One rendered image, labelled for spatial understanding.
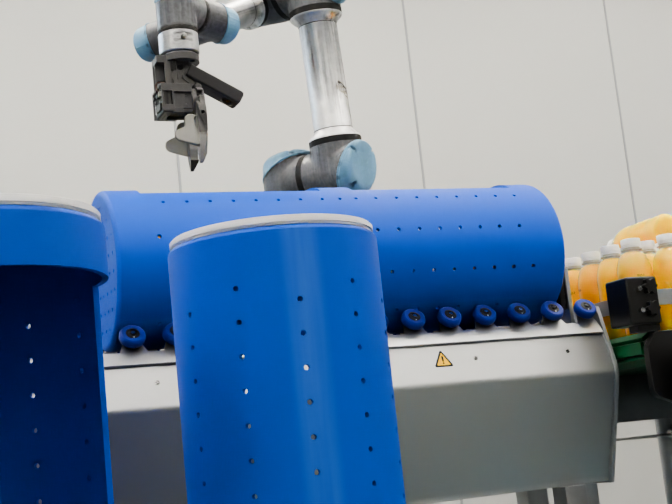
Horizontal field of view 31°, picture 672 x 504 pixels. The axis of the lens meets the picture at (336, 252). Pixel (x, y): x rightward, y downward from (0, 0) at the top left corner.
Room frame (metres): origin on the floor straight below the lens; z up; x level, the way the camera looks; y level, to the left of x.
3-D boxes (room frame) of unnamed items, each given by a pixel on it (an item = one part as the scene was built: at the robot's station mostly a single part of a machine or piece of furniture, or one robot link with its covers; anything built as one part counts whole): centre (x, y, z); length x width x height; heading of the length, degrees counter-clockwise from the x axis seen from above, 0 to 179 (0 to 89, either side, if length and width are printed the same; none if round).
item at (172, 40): (2.17, 0.25, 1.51); 0.08 x 0.08 x 0.05
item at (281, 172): (2.65, 0.08, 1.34); 0.13 x 0.12 x 0.14; 56
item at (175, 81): (2.17, 0.26, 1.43); 0.09 x 0.08 x 0.12; 113
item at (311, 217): (1.63, 0.09, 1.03); 0.28 x 0.28 x 0.01
